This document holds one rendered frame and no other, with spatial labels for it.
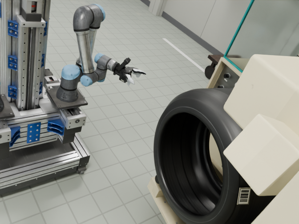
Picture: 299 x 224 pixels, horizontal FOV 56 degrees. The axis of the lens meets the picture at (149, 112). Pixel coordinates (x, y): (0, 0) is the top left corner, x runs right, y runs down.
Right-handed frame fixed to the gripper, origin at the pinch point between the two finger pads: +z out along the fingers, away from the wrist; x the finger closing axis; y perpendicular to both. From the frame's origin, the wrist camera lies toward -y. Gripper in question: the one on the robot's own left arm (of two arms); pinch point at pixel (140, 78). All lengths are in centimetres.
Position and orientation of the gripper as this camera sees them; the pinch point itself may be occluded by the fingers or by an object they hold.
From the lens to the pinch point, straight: 184.5
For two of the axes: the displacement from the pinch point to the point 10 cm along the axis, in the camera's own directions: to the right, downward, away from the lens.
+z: 8.4, 4.9, -2.3
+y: -2.2, 7.0, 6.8
